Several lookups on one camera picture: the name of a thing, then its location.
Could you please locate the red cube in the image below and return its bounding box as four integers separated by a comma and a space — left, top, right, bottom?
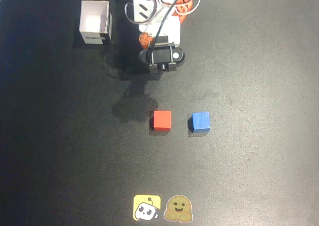
152, 110, 172, 132

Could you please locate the white cardboard box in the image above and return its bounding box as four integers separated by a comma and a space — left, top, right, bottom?
79, 0, 113, 46

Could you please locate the blue cube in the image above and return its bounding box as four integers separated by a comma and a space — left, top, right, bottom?
190, 111, 211, 134

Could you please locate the black felt mat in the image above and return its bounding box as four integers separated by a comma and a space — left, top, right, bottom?
0, 0, 319, 226

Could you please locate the yellow robot sticker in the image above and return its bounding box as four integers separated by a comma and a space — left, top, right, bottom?
133, 194, 162, 222

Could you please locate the hugging face sticker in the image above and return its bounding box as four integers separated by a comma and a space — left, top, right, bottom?
163, 194, 194, 223

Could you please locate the black camera cable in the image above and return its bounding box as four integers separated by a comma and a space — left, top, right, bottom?
148, 0, 184, 52

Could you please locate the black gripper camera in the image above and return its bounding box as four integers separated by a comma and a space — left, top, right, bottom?
138, 41, 186, 74

